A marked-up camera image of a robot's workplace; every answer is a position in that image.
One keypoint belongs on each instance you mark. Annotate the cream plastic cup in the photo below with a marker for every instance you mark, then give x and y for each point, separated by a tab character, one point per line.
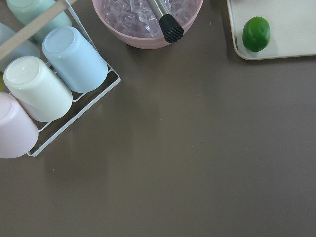
38	89

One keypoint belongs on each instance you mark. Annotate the pink bowl with ice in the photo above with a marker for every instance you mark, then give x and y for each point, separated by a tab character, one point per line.
134	23

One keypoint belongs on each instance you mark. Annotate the white wire cup rack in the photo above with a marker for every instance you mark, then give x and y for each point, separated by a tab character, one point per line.
49	131

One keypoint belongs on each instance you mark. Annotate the pink plastic cup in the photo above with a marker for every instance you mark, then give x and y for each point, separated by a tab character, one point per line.
18	133

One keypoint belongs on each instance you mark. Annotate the wooden rack handle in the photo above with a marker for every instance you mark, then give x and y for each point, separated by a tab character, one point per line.
35	25

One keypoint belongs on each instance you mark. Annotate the green lime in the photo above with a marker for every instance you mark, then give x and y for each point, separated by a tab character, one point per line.
256	34

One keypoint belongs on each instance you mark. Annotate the light blue plastic cup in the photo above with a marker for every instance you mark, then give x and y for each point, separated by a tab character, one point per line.
76	61

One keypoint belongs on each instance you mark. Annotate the cream serving tray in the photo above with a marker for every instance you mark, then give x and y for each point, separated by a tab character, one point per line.
292	24

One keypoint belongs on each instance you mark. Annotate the steel muddler black tip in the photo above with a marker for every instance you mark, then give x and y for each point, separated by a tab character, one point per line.
170	28

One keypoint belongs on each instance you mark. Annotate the mint green plastic cup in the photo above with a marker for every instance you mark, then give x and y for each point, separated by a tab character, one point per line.
26	11

